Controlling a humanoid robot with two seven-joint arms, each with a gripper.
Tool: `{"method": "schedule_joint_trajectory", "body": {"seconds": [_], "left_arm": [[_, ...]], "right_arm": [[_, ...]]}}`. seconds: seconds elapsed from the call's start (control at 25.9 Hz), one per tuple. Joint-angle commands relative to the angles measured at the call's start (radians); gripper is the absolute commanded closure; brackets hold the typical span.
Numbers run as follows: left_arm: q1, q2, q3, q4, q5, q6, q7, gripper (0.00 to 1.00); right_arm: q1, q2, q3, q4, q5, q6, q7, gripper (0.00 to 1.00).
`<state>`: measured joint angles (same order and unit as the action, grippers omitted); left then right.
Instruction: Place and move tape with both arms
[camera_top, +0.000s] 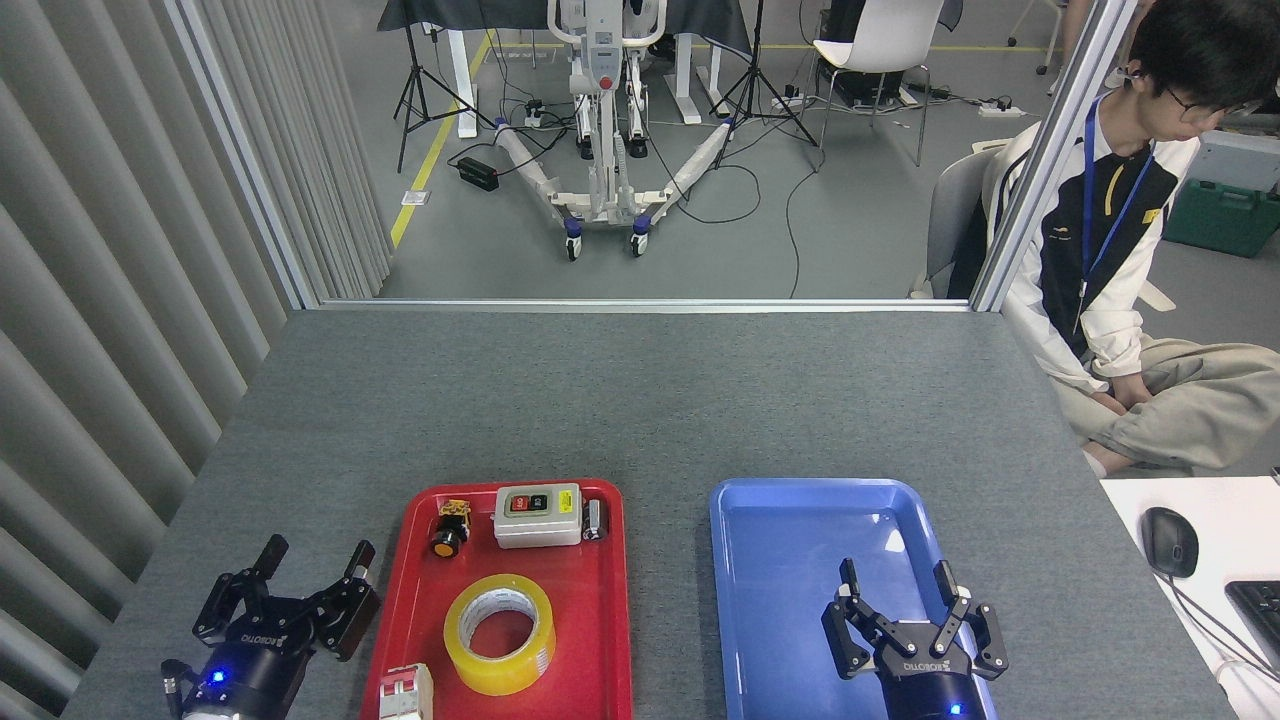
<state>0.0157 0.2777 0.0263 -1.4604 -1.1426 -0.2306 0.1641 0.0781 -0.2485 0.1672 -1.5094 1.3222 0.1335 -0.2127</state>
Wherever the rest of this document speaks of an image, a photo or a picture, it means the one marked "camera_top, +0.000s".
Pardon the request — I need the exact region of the yellow push button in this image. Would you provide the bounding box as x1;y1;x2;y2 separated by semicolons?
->
430;498;473;559

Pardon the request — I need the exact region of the silver table rail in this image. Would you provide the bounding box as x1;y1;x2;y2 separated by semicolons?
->
318;297;973;314

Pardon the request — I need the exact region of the white desk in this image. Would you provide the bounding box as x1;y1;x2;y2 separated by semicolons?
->
1100;476;1280;720

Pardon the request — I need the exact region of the red white circuit breaker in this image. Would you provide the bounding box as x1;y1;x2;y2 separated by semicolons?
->
377;663;436;720

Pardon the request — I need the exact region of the grey chair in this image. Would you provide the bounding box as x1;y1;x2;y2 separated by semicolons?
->
908;145;1007;301

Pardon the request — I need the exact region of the silver post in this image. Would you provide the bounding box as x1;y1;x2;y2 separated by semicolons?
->
968;0;1142;314
163;0;323;312

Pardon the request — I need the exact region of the seated person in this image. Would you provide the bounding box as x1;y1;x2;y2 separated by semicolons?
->
948;0;1280;479

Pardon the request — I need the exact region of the yellow tape roll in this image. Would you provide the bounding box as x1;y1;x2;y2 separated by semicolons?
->
443;573;557;698

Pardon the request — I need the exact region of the black tripod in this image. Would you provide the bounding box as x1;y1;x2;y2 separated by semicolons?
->
708;0;822;169
393;18;498;174

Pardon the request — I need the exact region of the black mouse cable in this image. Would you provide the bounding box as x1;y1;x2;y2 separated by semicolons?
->
1160;573;1280;686

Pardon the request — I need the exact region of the blue plastic tray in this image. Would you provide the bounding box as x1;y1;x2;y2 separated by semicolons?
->
709;477;999;720

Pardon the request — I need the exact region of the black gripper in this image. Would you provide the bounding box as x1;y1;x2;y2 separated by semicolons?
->
822;558;1009;720
193;534;382;720

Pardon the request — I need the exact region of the white stand on wheels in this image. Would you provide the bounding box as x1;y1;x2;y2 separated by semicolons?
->
492;0;743;262

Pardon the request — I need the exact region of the black keyboard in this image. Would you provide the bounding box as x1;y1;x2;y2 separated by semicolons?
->
1225;580;1280;669

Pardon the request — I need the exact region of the white switch box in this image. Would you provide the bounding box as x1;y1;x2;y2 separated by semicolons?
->
493;483;585;550

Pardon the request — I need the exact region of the black computer mouse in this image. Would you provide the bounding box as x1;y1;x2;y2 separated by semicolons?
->
1141;507;1200;580

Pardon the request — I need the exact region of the standing person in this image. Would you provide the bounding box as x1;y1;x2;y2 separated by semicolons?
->
1046;0;1127;97

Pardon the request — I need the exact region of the red plastic tray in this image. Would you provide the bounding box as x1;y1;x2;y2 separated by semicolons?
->
360;478;634;720

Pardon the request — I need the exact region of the white chair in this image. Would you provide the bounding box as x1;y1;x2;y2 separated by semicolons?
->
808;0;948;168

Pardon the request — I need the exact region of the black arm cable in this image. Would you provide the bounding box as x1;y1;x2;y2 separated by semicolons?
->
160;657;193;719

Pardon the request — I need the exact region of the green box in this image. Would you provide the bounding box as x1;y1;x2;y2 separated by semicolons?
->
1162;178;1280;260

